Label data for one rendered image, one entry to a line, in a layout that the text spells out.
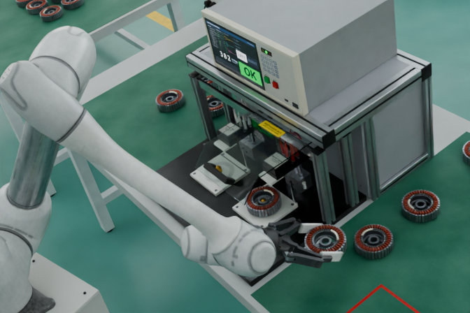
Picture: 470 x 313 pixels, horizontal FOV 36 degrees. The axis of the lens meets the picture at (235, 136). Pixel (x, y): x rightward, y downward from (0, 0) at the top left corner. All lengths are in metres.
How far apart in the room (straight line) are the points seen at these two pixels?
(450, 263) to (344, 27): 0.72
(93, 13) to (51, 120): 2.16
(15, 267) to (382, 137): 1.11
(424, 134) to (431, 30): 2.15
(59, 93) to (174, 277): 1.75
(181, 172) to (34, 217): 0.64
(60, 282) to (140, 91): 1.09
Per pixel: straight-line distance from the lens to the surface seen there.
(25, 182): 2.02
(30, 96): 1.62
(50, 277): 2.24
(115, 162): 1.68
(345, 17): 2.10
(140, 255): 3.40
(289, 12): 2.17
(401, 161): 2.36
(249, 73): 2.21
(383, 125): 2.20
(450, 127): 2.57
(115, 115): 2.95
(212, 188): 2.42
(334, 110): 2.09
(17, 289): 2.07
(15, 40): 3.77
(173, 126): 2.79
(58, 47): 1.72
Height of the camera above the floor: 2.38
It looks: 38 degrees down
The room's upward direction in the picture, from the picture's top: 14 degrees counter-clockwise
